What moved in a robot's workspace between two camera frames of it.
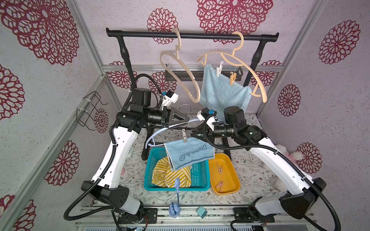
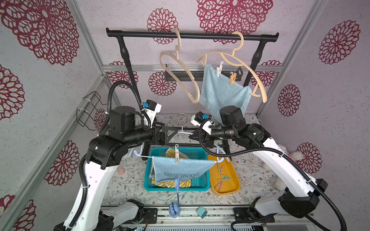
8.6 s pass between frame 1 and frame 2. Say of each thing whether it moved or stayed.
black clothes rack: stayed
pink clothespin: stayed
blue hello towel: moved
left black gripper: moved
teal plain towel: stayed
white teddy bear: stayed
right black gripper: stayed
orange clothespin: stayed
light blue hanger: moved
